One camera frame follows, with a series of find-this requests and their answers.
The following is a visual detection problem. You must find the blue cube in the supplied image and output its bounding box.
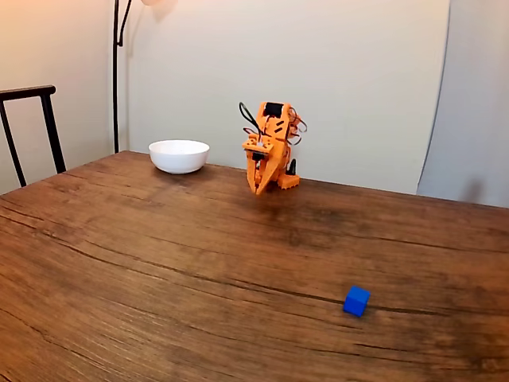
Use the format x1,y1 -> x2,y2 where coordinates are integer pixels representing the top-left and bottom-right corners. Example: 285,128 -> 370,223
342,285 -> 371,318

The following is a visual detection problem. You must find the white bowl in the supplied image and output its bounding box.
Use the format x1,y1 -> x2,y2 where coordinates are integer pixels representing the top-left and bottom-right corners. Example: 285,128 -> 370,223
148,138 -> 211,175

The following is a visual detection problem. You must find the white backdrop sheet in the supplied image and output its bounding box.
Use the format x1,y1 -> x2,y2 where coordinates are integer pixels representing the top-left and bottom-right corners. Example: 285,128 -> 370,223
126,0 -> 453,196

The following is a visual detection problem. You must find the black floor lamp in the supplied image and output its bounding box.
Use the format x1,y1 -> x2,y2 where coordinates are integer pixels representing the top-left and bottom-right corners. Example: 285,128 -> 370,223
112,0 -> 180,154

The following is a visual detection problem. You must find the black chair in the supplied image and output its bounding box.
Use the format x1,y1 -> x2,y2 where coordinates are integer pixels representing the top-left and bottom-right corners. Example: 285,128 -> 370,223
0,84 -> 68,188

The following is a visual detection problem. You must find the orange-mounted black camera box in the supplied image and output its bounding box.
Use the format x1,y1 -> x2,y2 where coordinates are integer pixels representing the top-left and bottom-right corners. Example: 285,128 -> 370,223
242,134 -> 276,163

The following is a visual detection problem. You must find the black camera cable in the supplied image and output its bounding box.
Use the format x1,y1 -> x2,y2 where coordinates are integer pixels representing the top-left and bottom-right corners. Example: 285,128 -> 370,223
239,101 -> 264,146

